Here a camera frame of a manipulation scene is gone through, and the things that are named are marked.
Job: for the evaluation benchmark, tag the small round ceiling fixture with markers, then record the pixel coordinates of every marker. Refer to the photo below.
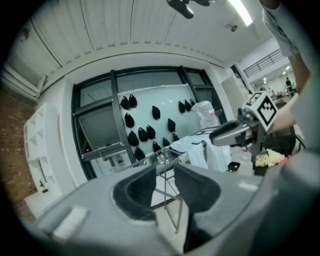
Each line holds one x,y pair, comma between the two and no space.
232,27

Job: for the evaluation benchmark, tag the black office chair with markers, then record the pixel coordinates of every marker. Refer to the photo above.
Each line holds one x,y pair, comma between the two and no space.
285,142

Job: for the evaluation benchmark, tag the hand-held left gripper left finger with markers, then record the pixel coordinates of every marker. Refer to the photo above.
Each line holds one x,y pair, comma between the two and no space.
100,200

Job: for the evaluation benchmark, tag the white wall panel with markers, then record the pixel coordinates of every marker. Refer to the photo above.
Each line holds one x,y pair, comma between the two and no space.
165,110

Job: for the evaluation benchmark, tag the translucent plastic bag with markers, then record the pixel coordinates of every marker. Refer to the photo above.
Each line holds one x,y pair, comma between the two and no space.
205,112

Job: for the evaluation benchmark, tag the group of black hanging pouches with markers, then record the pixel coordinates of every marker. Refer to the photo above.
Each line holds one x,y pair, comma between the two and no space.
150,125

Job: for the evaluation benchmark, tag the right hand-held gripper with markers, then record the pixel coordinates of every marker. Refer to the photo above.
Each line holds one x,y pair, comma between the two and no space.
260,110

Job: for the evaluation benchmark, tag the black metal railing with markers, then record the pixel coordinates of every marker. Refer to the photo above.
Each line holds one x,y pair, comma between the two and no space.
265,61

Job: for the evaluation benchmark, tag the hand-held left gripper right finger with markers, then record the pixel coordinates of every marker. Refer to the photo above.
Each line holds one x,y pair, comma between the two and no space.
240,200

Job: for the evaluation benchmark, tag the white open shelf unit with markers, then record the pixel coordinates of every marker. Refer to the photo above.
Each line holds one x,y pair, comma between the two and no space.
40,150

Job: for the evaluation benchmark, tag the white checked shirt clothes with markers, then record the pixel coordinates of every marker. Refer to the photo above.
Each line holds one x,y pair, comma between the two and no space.
193,151

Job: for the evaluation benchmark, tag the plain white cloth clothes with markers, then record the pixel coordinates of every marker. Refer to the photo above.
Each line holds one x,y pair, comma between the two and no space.
217,156

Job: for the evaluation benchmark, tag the pale yellow cloth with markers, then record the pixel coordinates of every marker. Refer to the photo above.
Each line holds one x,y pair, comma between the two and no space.
270,157

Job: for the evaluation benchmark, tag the black window frame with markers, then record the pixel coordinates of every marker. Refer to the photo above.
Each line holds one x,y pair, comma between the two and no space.
115,117

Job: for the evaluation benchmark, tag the metal clothes drying rack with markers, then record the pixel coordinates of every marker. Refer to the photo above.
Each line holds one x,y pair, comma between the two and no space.
172,160

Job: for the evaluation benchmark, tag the person's right forearm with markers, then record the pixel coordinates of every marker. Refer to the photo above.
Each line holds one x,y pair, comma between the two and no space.
285,116

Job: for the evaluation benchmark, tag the long ceiling light strip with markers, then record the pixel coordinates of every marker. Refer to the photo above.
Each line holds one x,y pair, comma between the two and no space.
241,11

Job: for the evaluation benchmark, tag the white plastic container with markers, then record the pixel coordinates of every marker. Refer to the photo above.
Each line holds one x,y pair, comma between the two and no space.
241,153

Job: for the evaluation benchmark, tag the black overhead device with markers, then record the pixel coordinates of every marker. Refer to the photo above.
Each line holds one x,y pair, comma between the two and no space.
185,7

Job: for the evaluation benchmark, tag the small black tray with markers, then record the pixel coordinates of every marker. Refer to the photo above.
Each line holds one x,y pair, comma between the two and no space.
233,167

